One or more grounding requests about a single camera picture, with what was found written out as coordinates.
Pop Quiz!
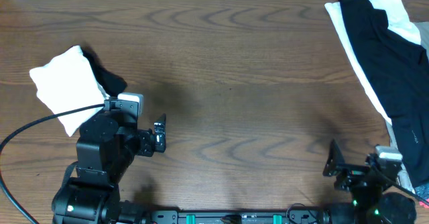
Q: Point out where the white robot print t-shirt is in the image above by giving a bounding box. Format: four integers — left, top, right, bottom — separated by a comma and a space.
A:
29, 45, 111, 137

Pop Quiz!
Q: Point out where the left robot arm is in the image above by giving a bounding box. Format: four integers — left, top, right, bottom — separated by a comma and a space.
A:
52, 111, 166, 224

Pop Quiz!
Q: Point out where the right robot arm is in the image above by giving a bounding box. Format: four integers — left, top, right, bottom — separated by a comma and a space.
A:
322, 140, 417, 224

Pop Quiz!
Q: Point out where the folded black garment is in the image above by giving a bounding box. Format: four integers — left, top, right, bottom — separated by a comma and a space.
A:
82, 46, 127, 97

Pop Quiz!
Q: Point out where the black t-shirt in pile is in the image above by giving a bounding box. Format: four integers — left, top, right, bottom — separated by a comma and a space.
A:
336, 0, 429, 188

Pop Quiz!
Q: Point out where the white t-shirt in pile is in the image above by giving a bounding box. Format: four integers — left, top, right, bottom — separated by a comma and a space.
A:
325, 0, 428, 125

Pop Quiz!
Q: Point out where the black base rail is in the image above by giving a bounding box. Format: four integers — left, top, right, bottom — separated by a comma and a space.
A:
148, 203, 332, 224

